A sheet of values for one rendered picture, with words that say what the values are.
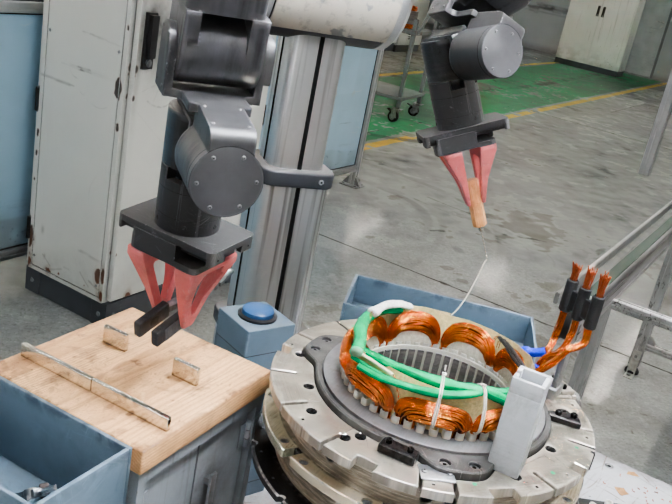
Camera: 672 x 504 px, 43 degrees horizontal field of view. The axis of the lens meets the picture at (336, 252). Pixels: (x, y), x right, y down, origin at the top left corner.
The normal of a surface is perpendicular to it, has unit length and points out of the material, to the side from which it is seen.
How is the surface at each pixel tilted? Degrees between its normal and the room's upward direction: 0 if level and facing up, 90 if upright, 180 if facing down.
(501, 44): 74
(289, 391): 0
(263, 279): 90
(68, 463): 90
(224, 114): 9
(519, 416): 90
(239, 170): 95
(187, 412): 0
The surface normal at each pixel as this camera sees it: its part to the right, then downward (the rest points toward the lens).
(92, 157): -0.53, 0.21
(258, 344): 0.60, 0.39
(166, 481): 0.86, 0.33
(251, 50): 0.32, 0.54
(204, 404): 0.18, -0.92
